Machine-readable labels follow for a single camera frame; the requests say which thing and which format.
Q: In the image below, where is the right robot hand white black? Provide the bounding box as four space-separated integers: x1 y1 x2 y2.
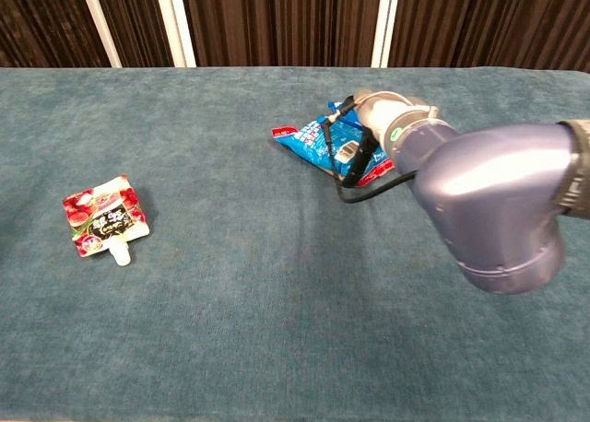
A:
352 88 440 129

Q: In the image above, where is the large blue snack packet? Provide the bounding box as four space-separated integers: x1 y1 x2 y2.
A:
271 111 396 189

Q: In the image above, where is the dark brown pleated curtain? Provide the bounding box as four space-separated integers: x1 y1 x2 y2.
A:
0 0 590 76

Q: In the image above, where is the teal table cloth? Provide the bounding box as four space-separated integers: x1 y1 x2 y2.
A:
0 66 590 422

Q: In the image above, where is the red spout drink pouch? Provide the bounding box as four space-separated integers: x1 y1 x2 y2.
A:
62 173 151 268

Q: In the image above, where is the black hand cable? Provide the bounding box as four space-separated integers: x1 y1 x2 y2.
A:
321 96 419 205

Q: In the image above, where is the wide white frame post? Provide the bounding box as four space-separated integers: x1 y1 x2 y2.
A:
152 0 198 69

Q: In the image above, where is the thin white frame post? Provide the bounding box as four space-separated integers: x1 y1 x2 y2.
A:
77 0 124 69

